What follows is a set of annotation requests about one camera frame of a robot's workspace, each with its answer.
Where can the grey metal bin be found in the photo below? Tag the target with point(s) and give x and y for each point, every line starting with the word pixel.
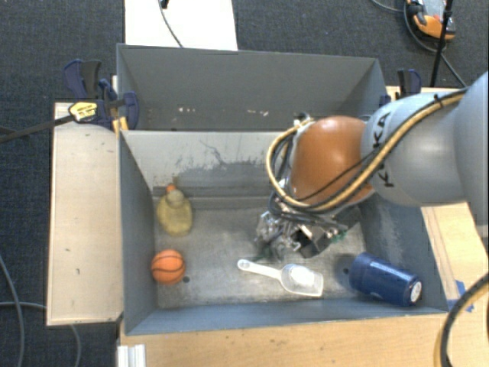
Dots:
pixel 229 90

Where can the orange basketball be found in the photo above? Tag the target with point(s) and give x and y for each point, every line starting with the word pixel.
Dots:
pixel 168 267

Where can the pale wood board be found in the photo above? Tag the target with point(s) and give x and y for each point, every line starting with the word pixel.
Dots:
pixel 84 224

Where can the white plastic scoop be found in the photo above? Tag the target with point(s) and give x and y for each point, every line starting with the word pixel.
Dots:
pixel 302 279

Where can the dark blue can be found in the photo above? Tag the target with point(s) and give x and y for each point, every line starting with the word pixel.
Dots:
pixel 382 279

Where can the yellow bottle with orange cap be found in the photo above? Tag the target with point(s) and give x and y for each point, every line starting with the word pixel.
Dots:
pixel 174 216

